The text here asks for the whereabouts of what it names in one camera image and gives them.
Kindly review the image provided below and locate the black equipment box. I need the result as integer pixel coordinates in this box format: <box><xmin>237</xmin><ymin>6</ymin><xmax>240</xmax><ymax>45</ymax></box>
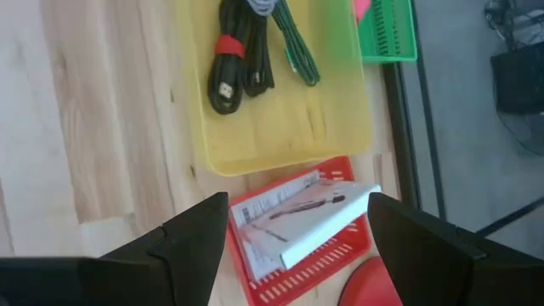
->
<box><xmin>490</xmin><ymin>39</ymin><xmax>544</xmax><ymax>156</ymax></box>

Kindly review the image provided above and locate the pink USB charger cube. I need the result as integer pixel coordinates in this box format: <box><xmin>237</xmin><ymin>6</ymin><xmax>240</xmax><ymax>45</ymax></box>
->
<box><xmin>352</xmin><ymin>0</ymin><xmax>373</xmax><ymax>24</ymax></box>

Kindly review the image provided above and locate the light grey braided cable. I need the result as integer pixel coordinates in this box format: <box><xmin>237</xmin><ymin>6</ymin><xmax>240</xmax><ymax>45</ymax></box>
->
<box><xmin>246</xmin><ymin>0</ymin><xmax>280</xmax><ymax>18</ymax></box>

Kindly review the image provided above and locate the plain white carton box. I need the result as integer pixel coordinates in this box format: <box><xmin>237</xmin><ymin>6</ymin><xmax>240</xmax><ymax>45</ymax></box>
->
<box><xmin>241</xmin><ymin>179</ymin><xmax>383</xmax><ymax>272</ymax></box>

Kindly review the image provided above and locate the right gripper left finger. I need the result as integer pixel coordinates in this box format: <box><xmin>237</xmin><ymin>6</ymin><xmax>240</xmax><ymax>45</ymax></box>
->
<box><xmin>79</xmin><ymin>191</ymin><xmax>230</xmax><ymax>306</ymax></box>

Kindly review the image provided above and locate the black cable with red strap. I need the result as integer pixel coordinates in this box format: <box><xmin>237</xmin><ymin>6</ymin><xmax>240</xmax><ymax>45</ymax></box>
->
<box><xmin>207</xmin><ymin>0</ymin><xmax>277</xmax><ymax>116</ymax></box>

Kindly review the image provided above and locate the red desk lamp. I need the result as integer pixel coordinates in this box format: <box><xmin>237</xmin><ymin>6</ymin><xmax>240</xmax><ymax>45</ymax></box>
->
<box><xmin>337</xmin><ymin>255</ymin><xmax>405</xmax><ymax>306</ymax></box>

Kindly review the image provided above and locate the green plastic basket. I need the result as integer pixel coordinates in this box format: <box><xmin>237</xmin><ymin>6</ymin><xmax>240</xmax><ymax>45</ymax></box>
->
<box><xmin>354</xmin><ymin>0</ymin><xmax>419</xmax><ymax>65</ymax></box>

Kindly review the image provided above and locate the yellow plastic tray bin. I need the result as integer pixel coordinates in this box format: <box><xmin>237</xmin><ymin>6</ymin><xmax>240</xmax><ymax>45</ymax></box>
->
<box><xmin>175</xmin><ymin>0</ymin><xmax>375</xmax><ymax>178</ymax></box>

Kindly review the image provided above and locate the black aluminium table frame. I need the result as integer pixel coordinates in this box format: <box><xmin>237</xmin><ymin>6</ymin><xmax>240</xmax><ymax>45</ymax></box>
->
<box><xmin>382</xmin><ymin>0</ymin><xmax>544</xmax><ymax>239</ymax></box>

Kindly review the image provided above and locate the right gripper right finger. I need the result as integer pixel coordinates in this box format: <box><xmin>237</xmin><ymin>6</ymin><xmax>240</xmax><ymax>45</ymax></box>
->
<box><xmin>366</xmin><ymin>191</ymin><xmax>489</xmax><ymax>306</ymax></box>

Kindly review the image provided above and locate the red plastic basket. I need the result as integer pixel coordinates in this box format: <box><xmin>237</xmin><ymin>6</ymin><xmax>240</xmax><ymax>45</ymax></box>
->
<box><xmin>225</xmin><ymin>155</ymin><xmax>376</xmax><ymax>306</ymax></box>

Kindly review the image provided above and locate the green black braided cable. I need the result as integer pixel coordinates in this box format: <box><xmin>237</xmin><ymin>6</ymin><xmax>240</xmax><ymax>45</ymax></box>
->
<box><xmin>271</xmin><ymin>0</ymin><xmax>322</xmax><ymax>88</ymax></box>

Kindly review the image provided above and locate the white box with green side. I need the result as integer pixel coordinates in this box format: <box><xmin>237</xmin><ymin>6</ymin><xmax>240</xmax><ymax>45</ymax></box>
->
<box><xmin>229</xmin><ymin>169</ymin><xmax>322</xmax><ymax>283</ymax></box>

